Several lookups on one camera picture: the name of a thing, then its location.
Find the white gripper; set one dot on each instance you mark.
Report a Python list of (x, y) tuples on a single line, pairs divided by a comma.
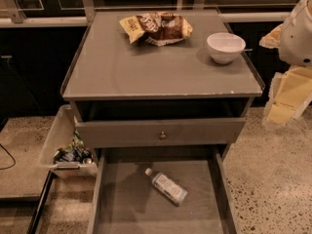
[(297, 38)]

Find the blue plastic bottle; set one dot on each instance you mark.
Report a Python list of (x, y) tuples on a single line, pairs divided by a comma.
[(169, 188)]

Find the grey top drawer with knob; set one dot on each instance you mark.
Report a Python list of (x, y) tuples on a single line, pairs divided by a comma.
[(136, 133)]

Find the grey open middle drawer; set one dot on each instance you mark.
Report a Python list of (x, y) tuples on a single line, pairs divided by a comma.
[(125, 202)]

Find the white ceramic bowl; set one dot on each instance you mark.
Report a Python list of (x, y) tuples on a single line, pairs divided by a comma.
[(224, 47)]

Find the brown yellow snack bag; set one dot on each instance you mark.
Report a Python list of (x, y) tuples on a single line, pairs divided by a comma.
[(157, 28)]

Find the white metal railing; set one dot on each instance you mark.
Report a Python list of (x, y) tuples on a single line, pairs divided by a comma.
[(48, 13)]

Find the cans and wrappers in bin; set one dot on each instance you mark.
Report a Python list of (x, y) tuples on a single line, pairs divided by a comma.
[(76, 151)]

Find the clear plastic storage bin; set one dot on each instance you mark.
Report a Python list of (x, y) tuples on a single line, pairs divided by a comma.
[(61, 135)]

